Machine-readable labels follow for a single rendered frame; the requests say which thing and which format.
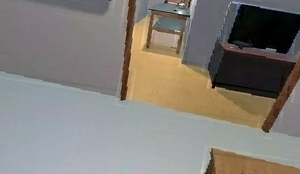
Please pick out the black television set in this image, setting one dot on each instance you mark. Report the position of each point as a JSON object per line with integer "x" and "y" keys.
{"x": 266, "y": 28}

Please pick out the dark brown television stand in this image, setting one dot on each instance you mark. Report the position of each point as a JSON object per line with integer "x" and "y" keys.
{"x": 249, "y": 69}

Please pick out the grey side table wooden legs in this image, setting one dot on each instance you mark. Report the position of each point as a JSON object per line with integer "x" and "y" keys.
{"x": 169, "y": 12}

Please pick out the small dark bottle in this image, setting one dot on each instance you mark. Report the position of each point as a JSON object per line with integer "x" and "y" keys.
{"x": 166, "y": 0}

